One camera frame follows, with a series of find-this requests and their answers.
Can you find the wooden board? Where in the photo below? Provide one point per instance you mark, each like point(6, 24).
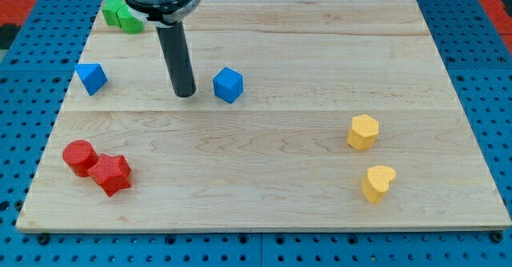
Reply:
point(275, 160)

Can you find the red star block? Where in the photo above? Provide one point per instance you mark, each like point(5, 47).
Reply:
point(111, 173)

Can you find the yellow heart block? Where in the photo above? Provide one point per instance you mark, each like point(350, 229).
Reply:
point(376, 182)

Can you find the red cylinder block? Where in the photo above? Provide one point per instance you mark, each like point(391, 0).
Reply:
point(80, 156)

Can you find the yellow hexagon block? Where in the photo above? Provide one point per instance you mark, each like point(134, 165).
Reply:
point(363, 132)

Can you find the green cube block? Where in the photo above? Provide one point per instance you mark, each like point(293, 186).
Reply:
point(110, 10)

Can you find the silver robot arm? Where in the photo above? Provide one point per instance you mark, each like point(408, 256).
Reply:
point(167, 17)

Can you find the green half-round block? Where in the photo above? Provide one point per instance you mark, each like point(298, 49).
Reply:
point(129, 23)

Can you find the blue cube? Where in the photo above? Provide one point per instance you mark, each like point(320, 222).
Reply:
point(228, 85)

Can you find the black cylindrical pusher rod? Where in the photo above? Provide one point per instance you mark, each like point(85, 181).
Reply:
point(175, 50)

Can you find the blue triangular block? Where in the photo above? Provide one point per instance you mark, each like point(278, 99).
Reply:
point(92, 77)

